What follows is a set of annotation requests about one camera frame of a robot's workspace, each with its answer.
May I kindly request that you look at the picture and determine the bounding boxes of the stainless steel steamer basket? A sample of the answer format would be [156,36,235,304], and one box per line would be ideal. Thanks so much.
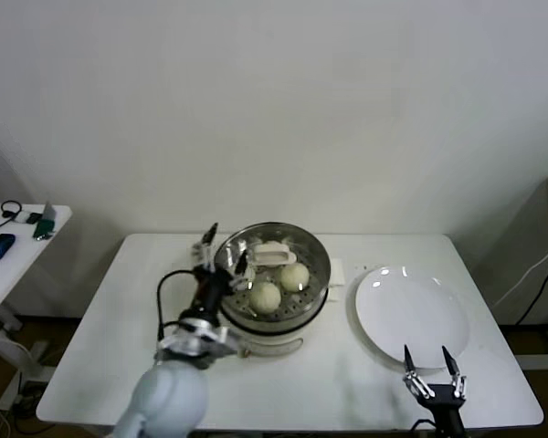
[209,222,332,333]

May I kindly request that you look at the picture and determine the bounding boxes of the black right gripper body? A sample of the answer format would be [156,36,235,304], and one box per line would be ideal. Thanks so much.
[417,384,465,433]

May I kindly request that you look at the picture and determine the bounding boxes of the green and grey tool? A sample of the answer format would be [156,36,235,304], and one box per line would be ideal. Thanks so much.
[32,202,58,241]

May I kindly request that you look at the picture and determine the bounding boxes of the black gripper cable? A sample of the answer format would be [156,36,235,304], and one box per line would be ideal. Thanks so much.
[408,417,439,438]
[155,269,198,342]

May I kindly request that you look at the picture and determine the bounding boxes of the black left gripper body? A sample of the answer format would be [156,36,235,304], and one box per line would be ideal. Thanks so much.
[189,264,233,326]

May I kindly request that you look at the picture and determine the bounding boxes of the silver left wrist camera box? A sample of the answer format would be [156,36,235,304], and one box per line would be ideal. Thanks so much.
[154,318,239,367]

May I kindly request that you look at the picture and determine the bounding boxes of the white side table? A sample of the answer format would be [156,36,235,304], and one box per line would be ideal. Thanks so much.
[0,203,73,412]

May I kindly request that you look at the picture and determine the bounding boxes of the glass lid with cream handle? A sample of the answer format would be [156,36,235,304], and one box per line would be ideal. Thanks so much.
[212,222,330,320]

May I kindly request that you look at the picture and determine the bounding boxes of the white round plate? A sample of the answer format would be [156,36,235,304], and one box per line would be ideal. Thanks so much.
[354,266,470,370]

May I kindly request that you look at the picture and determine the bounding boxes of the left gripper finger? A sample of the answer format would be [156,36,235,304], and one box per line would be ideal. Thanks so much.
[227,252,258,294]
[190,222,220,269]

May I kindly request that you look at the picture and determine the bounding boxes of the white power cable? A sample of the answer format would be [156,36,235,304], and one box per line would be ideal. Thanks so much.
[490,239,548,309]

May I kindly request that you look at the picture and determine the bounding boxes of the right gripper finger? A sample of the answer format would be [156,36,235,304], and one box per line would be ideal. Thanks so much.
[440,345,469,401]
[402,345,433,401]

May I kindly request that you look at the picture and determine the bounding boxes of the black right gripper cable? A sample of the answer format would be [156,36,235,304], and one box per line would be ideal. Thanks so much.
[408,417,439,438]

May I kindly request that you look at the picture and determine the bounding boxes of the black headphones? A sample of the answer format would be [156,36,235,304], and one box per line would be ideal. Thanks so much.
[0,200,25,229]

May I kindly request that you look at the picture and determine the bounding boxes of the white table leg frame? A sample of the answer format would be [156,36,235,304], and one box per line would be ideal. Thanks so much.
[513,328,548,371]

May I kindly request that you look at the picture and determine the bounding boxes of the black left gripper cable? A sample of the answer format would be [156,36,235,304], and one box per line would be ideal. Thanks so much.
[155,269,198,342]

